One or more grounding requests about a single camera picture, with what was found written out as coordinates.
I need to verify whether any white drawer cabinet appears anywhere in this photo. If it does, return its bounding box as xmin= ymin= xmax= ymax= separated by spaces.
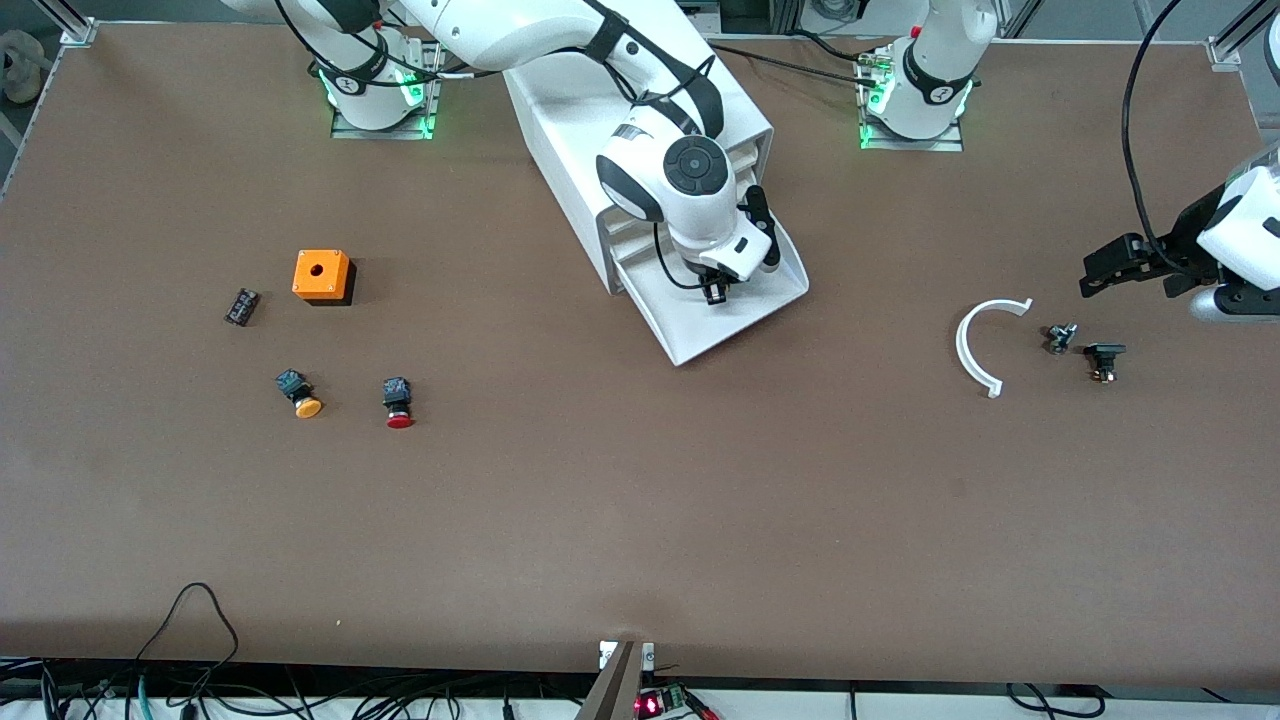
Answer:
xmin=500 ymin=40 xmax=774 ymax=296

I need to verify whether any orange push button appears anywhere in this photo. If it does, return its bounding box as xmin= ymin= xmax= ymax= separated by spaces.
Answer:
xmin=275 ymin=368 xmax=324 ymax=420

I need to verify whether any black component with brass end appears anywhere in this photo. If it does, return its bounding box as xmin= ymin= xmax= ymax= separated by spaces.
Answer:
xmin=1084 ymin=342 xmax=1128 ymax=385

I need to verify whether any white curved plastic arc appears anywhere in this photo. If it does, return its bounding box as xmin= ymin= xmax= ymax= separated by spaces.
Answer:
xmin=955 ymin=297 xmax=1034 ymax=400

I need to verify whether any green board with red light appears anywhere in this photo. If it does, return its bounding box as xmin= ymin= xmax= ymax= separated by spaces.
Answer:
xmin=635 ymin=683 xmax=691 ymax=720

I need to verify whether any pale coiled tube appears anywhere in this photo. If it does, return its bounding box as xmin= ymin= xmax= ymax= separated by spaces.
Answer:
xmin=0 ymin=28 xmax=53 ymax=106

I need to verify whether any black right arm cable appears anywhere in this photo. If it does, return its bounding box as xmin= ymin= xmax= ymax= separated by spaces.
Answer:
xmin=272 ymin=0 xmax=723 ymax=293

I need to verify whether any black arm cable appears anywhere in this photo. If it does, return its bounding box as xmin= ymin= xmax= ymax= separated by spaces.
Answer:
xmin=272 ymin=0 xmax=723 ymax=293
xmin=1121 ymin=0 xmax=1201 ymax=272

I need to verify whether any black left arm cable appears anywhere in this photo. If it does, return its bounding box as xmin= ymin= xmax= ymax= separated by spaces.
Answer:
xmin=1121 ymin=0 xmax=1201 ymax=272

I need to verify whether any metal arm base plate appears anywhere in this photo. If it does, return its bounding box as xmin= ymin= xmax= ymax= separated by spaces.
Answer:
xmin=856 ymin=45 xmax=965 ymax=153
xmin=330 ymin=38 xmax=444 ymax=141

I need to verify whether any aluminium frame profile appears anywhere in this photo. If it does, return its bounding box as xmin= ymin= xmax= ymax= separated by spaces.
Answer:
xmin=35 ymin=0 xmax=101 ymax=48
xmin=1205 ymin=0 xmax=1280 ymax=71

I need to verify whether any black cable behind cabinet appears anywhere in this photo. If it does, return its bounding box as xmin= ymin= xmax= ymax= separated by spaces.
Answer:
xmin=705 ymin=40 xmax=891 ymax=86

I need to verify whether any orange button enclosure box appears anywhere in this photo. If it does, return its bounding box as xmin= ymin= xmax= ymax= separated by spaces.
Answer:
xmin=292 ymin=249 xmax=357 ymax=307

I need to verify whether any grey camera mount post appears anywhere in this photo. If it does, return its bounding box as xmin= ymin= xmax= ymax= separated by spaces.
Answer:
xmin=575 ymin=640 xmax=641 ymax=720

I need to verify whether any black looped table cable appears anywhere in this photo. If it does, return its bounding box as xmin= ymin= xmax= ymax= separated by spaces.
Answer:
xmin=135 ymin=582 xmax=241 ymax=691

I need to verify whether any tangle of black cables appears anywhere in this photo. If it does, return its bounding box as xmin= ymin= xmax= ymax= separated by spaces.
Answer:
xmin=0 ymin=655 xmax=601 ymax=720

